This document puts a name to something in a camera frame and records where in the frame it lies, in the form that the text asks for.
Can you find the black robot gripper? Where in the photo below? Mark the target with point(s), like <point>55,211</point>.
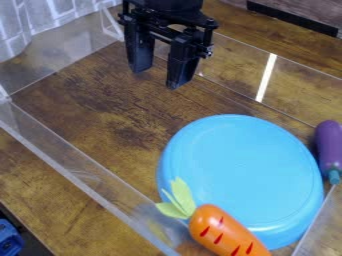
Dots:
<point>168,20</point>

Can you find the orange toy carrot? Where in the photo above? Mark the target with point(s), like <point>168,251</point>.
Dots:
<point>211,226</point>

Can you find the white translucent curtain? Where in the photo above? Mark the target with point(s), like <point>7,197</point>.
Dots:
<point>28,17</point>

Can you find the blue upturned plastic bowl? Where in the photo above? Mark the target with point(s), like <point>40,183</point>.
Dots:
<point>250,167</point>

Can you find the purple toy eggplant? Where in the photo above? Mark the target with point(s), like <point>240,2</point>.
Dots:
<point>329,146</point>

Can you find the blue object at corner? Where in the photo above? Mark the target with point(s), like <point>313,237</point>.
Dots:
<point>11,240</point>

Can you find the clear acrylic enclosure wall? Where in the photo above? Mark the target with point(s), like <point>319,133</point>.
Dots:
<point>84,124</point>

